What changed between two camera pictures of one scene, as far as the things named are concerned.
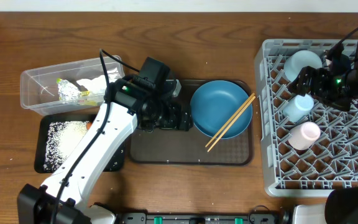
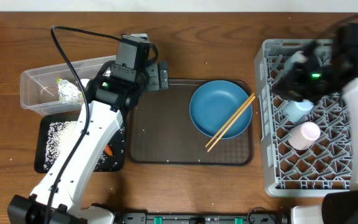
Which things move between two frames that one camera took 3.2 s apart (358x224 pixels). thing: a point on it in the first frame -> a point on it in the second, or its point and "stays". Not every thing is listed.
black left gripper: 175,122 -> 156,81
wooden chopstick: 235,113 stays
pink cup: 302,135 stays
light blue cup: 298,107 stays
